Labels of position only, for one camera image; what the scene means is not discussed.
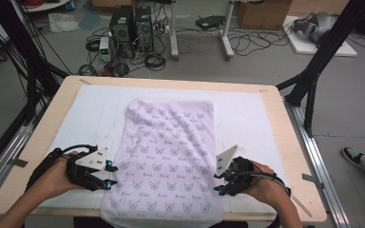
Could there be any blue floor sheet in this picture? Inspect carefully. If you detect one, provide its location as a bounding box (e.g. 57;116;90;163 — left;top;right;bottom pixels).
78;9;103;31

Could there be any person's left hand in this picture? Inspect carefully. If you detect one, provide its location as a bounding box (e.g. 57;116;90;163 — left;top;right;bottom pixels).
42;151;86;195

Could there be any aluminium rail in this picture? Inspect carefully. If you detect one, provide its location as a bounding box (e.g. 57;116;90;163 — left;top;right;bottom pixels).
0;123;35;207
284;100;352;228

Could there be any black coiled cable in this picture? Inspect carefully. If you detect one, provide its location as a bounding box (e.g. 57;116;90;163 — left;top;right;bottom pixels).
78;64;96;77
144;52;167;72
113;63;130;77
85;38;101;53

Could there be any grey rounded device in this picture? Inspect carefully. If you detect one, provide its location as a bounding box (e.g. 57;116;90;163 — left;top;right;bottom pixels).
292;11;339;45

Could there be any black floor cable tangle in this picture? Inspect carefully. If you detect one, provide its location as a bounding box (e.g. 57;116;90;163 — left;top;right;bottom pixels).
227;28;290;57

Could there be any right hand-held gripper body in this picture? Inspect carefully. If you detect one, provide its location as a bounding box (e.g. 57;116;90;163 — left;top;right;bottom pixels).
215;144;256;197

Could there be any black metal frame stand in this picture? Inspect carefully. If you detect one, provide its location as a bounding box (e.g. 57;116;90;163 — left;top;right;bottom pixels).
0;0;71;119
276;0;365;138

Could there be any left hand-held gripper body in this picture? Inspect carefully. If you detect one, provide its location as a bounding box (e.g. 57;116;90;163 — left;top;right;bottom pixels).
66;145;109;192

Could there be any black computer tower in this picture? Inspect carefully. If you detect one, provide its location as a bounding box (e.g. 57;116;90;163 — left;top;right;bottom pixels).
108;5;135;59
134;5;155;53

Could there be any white-legged desk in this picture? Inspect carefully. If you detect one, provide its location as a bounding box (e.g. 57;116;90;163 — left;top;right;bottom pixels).
169;0;236;61

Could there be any white round table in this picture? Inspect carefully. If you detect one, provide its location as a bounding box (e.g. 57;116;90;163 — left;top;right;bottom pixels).
18;0;74;13

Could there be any open cardboard box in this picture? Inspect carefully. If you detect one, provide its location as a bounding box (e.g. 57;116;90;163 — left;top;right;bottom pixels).
236;0;293;30

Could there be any flat black device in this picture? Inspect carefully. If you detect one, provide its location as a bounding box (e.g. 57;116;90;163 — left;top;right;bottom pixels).
195;14;226;30

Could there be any clear plastic bag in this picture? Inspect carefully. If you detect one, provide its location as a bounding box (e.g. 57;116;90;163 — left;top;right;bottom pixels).
48;11;81;33

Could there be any lavender towel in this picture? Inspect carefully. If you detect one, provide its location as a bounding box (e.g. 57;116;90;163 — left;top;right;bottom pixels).
99;99;226;228

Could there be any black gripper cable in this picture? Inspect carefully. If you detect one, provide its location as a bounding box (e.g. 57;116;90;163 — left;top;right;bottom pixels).
26;143;99;192
237;170;293;228

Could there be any person's right hand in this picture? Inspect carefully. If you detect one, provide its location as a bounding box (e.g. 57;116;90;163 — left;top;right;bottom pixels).
241;160;288;207

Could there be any black tape piece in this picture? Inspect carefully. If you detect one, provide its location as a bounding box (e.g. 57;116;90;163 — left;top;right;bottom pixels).
7;158;29;168
301;173;325;191

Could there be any white floor board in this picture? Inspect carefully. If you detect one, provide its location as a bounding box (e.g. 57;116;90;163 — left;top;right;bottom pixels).
282;14;359;58

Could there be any white table mat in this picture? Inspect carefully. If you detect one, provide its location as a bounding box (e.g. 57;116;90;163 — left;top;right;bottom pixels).
38;84;288;215

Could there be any white bench power supply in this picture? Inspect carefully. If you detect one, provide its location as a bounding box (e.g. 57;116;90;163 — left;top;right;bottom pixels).
99;36;113;63

